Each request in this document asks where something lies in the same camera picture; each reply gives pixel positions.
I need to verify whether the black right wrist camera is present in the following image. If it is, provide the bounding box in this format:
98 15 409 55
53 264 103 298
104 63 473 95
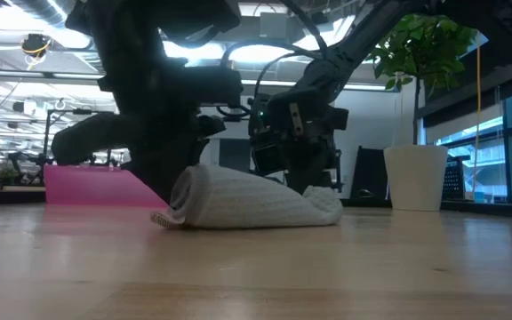
250 140 284 175

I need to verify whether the black ceiling dome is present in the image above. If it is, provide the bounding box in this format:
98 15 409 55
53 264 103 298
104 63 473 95
19 32 53 59

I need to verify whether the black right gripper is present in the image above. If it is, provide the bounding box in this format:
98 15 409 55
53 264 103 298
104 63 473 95
248 85 351 196

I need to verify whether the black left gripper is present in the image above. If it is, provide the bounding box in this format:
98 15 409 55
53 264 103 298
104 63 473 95
50 65 244 204

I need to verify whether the grey waffle microfiber towel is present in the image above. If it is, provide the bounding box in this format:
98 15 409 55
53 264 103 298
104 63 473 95
149 163 345 230

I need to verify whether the black perforated bin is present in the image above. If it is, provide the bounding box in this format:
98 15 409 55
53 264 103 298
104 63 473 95
441 155 471 202

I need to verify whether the white plant pot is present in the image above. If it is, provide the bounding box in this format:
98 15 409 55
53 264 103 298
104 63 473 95
382 144 450 212

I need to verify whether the long ceiling strip light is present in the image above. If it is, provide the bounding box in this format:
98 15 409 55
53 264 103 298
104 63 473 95
0 68 388 92

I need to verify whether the yellow hanging power cord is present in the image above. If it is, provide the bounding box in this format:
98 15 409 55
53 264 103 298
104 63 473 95
471 44 483 199

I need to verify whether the black chair back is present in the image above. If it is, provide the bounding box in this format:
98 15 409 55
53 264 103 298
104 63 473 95
349 145 391 208

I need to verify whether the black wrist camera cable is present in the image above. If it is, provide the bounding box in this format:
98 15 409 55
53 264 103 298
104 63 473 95
220 37 329 72

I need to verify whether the pink plastic basket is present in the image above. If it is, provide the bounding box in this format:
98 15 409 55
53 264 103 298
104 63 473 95
43 164 171 209

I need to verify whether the green leafy plant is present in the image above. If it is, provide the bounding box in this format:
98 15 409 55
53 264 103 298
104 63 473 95
364 12 482 146

